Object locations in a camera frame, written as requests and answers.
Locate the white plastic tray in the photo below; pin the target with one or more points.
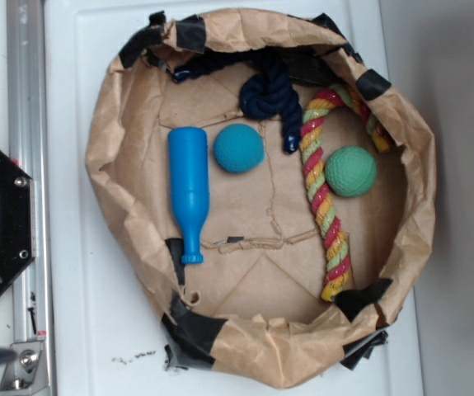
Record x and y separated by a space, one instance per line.
108 340

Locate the brown paper bag bin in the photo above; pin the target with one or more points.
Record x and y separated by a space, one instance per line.
253 307

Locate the blue plastic bottle toy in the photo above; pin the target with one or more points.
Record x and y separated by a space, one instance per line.
189 177

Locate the metal corner bracket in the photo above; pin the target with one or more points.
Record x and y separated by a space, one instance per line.
27 374

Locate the green rubber ball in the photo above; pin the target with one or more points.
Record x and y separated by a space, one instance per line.
351 171

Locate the aluminium extrusion rail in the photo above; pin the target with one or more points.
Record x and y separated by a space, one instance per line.
31 292

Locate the multicolour twisted rope toy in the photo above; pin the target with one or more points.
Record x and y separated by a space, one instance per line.
319 194

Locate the blue rubber ball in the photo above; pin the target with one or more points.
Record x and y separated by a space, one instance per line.
238 148

